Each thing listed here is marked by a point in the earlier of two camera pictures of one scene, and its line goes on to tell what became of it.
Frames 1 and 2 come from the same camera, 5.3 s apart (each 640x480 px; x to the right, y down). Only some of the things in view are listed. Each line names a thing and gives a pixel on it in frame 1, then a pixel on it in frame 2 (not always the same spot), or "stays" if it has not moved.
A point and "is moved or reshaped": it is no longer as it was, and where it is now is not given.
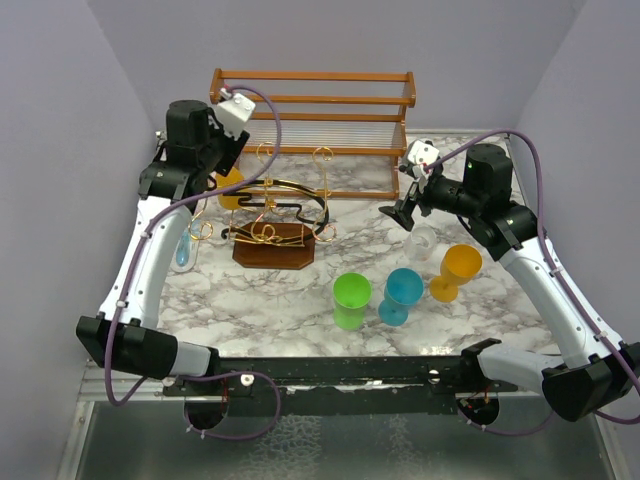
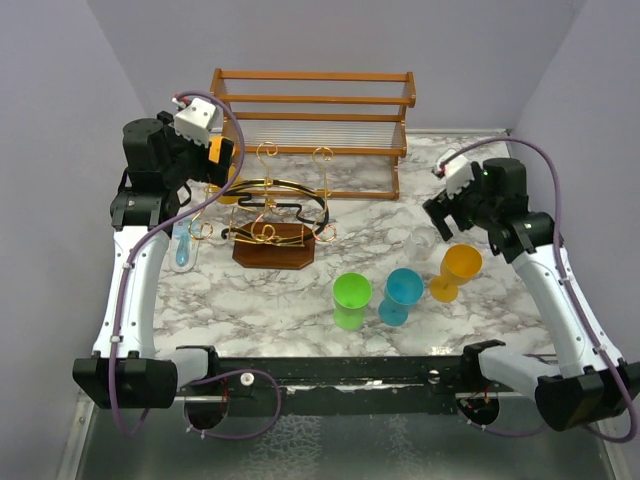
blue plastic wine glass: x=403 y=287 stays
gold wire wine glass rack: x=276 y=224 stays
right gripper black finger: x=401 y=211 to x=437 y=213
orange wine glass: x=460 y=264 stays
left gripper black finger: x=231 y=153 stays
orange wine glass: x=233 y=177 is moved or reshaped
